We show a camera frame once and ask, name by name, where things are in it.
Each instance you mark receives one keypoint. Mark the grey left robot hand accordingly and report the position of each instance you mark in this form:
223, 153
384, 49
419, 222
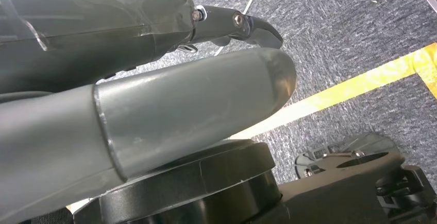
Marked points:
136, 113

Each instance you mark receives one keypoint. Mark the black robot foot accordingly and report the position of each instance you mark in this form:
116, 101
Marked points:
334, 198

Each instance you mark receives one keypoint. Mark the black round robot joint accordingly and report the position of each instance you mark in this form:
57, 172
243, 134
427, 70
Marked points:
187, 195

